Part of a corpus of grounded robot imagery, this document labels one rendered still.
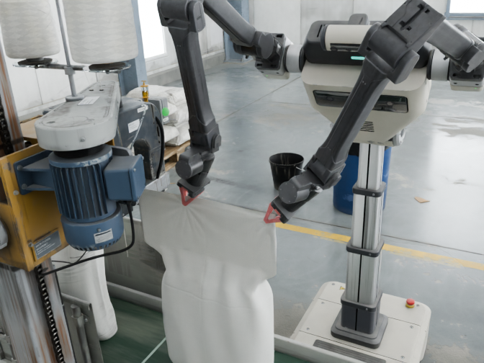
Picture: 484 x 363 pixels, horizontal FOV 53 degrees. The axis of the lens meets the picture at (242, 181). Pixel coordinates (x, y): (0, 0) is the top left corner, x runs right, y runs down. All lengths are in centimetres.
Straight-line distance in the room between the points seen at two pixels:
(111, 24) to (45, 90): 549
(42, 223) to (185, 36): 61
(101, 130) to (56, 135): 10
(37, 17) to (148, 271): 127
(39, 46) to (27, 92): 509
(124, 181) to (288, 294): 185
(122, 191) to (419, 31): 74
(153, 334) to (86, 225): 94
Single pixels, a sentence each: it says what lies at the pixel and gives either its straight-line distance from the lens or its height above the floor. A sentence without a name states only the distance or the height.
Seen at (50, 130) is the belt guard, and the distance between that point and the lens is 117.
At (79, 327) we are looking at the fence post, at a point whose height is 64.
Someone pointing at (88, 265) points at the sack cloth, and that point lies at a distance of 195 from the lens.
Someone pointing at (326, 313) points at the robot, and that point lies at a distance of 235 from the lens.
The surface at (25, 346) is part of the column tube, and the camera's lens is 163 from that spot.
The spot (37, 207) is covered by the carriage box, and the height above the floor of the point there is 118.
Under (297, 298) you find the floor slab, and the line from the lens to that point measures 286.
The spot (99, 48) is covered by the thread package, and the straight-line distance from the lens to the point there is 123.
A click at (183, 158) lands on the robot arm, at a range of 136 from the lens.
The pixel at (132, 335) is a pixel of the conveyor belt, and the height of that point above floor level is 38.
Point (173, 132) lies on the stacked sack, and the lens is 468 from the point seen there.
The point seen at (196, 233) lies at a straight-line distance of 157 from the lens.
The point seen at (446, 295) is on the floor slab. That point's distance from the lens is 303.
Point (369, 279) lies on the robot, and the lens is 206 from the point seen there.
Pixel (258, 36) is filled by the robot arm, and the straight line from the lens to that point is 148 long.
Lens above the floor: 172
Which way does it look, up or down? 24 degrees down
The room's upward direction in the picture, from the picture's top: 3 degrees counter-clockwise
